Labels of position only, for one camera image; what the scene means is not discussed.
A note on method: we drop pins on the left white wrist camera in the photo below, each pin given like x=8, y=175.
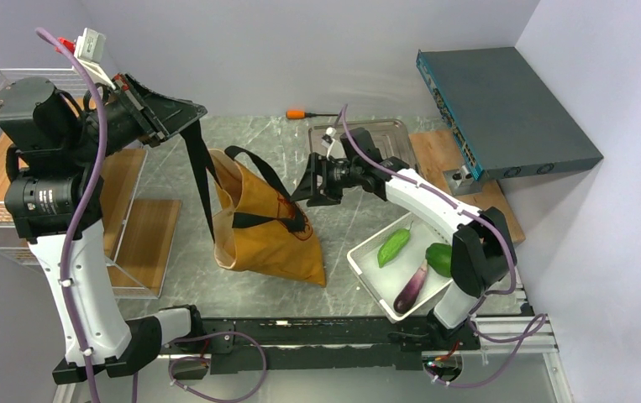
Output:
x=88, y=50

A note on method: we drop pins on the green bitter gourd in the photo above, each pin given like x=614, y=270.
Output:
x=393, y=245

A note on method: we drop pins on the dark network switch box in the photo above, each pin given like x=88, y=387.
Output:
x=503, y=118

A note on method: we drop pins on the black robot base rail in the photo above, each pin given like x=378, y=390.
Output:
x=235, y=345

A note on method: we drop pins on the metal bracket stand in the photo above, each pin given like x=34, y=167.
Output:
x=461, y=183

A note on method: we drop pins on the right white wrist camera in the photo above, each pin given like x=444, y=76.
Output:
x=328, y=142

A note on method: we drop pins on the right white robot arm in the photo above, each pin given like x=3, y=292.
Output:
x=481, y=250

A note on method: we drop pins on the orange handled screwdriver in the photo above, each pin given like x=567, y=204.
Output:
x=301, y=114

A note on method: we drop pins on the green bell pepper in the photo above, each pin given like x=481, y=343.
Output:
x=438, y=256

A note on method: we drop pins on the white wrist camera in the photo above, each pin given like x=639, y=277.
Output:
x=328, y=142
x=88, y=50

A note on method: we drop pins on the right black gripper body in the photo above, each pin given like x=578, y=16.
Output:
x=334, y=177

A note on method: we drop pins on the purple eggplant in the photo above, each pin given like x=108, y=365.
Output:
x=407, y=297

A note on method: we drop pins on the silver metal tray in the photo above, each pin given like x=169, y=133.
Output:
x=390, y=136

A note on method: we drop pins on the white plastic basket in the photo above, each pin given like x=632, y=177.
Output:
x=385, y=283

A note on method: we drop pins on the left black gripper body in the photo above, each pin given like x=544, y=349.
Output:
x=120, y=131

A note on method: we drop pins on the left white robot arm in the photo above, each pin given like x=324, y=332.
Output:
x=54, y=166

